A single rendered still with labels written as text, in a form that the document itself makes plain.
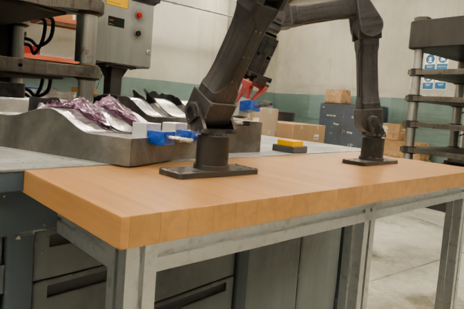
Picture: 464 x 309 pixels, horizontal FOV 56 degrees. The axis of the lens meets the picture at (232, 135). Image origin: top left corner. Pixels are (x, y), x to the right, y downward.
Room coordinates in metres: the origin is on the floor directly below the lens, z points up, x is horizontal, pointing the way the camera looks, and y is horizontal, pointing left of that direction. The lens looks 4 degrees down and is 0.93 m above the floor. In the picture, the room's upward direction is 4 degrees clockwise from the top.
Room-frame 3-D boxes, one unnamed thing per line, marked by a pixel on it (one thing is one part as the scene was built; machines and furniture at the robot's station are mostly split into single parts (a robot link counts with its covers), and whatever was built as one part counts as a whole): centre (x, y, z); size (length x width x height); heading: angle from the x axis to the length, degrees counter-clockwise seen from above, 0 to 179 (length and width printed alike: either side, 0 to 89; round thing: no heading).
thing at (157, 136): (0.89, 0.14, 0.86); 0.13 x 0.05 x 0.05; 65
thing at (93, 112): (1.05, 0.36, 0.90); 0.26 x 0.18 x 0.08; 65
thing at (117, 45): (1.99, 0.56, 0.74); 0.31 x 0.22 x 1.47; 138
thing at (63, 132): (1.04, 0.36, 0.86); 0.50 x 0.26 x 0.11; 65
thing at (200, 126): (0.84, 0.04, 0.90); 0.09 x 0.06 x 0.06; 133
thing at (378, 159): (1.24, -0.40, 0.84); 0.20 x 0.07 x 0.08; 133
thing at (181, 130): (0.99, 0.09, 0.86); 0.13 x 0.05 x 0.05; 65
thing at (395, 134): (7.45, -2.94, 0.42); 0.86 x 0.33 x 0.83; 38
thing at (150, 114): (1.37, 0.19, 0.87); 0.50 x 0.26 x 0.14; 48
